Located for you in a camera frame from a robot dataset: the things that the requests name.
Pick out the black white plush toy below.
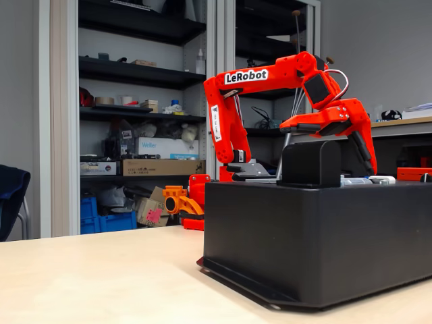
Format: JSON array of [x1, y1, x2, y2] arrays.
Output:
[[381, 109, 403, 122]]

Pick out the metal coat stand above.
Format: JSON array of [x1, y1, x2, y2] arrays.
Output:
[[275, 9, 335, 180]]

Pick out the silver metal hinge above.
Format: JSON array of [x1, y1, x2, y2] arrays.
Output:
[[340, 174, 374, 188]]

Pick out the wooden office desk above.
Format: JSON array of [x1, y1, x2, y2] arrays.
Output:
[[292, 116, 432, 185]]

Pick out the red display module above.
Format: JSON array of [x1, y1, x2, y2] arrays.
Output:
[[397, 167, 432, 182]]

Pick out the white paper stack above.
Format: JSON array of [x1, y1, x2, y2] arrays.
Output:
[[403, 103, 432, 119]]

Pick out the black task board box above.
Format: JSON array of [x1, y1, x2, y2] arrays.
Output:
[[196, 180, 432, 311]]

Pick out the white crumpled bag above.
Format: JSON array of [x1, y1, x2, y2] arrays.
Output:
[[180, 122, 200, 143], [134, 122, 158, 138]]

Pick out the white plastic bottle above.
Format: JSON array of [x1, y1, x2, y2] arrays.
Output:
[[196, 49, 207, 76]]

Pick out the grey metal shelf cabinet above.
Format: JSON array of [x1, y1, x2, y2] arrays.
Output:
[[215, 0, 321, 183], [39, 0, 217, 238]]

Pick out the white crumpled cloth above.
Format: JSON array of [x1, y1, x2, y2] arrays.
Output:
[[162, 103, 185, 116]]

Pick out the white Weller box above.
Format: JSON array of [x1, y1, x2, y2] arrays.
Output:
[[135, 137, 199, 160]]

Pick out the red table clamp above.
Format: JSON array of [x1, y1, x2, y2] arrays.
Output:
[[182, 217, 206, 232]]

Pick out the orange table clamp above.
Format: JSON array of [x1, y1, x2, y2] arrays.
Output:
[[162, 185, 206, 217]]

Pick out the long brown cardboard box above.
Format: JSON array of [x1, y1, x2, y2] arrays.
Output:
[[122, 159, 206, 177]]

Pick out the cardboard box pink label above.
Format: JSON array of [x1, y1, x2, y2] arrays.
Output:
[[136, 186, 170, 227]]

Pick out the black machine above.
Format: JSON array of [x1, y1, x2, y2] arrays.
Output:
[[102, 118, 136, 159]]

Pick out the blue plastic crate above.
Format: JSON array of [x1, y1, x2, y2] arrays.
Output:
[[80, 197, 101, 235], [97, 211, 138, 234]]

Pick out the white printed carton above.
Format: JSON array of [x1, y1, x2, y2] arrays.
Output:
[[80, 161, 118, 176]]

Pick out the red rounded object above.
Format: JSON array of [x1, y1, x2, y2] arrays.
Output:
[[79, 86, 95, 108]]

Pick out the dark office chair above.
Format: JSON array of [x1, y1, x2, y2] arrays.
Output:
[[0, 164, 32, 242]]

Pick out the white plastic latch handle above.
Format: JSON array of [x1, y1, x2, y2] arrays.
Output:
[[368, 175, 396, 186]]

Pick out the white servo cable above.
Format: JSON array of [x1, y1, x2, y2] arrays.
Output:
[[323, 68, 350, 102]]

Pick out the black rounded post block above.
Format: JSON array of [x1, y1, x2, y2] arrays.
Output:
[[276, 140, 342, 189]]

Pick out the black tangled cable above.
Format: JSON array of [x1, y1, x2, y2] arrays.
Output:
[[251, 106, 273, 129]]

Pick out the black probe bracket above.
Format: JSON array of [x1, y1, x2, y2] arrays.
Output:
[[226, 162, 278, 183]]

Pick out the metal chair frame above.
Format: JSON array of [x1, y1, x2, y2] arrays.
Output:
[[16, 196, 33, 240]]

